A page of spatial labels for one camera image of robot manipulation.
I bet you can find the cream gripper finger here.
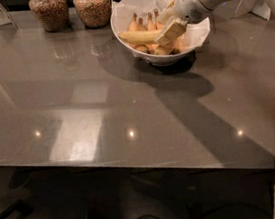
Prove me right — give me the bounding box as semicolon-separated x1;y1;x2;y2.
157;0;176;24
156;17;188;45

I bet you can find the large yellow banana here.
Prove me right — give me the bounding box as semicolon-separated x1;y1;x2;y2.
119;30;160;45

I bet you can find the white paper bowl liner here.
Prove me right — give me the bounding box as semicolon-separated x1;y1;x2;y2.
109;0;214;62

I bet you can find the white ceramic bowl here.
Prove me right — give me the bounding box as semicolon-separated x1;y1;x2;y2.
107;0;216;74

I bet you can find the bunch of small bananas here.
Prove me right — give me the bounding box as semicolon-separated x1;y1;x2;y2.
128;9;184;56

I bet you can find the white sign stand right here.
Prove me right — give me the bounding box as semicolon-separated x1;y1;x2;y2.
212;0;273;29

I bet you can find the glass jar of grains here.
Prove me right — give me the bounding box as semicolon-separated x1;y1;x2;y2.
73;0;112;29
29;0;70;32

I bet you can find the glass jar of grains left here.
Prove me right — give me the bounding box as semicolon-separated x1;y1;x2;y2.
29;0;70;32

